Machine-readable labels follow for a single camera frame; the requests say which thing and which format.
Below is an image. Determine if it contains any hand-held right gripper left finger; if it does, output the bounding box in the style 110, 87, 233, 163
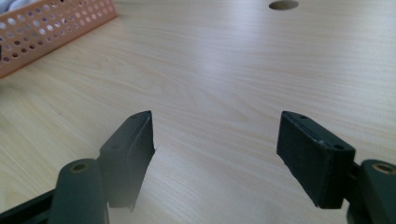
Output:
98, 110, 156, 211

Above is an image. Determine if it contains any pink perforated plastic basket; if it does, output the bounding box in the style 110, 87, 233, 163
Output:
0, 0, 119, 78

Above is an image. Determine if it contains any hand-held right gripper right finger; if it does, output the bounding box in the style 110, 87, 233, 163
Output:
276, 110, 357, 210

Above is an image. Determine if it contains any white printed towel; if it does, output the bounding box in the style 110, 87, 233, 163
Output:
0, 0, 39, 14

